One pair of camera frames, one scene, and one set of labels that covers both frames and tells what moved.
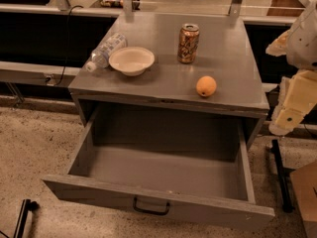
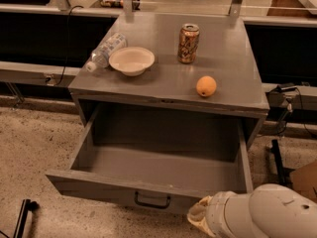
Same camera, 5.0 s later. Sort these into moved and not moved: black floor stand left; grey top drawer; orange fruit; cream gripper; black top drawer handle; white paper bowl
Moved: black top drawer handle; cream gripper
Not moved: grey top drawer; orange fruit; black floor stand left; white paper bowl
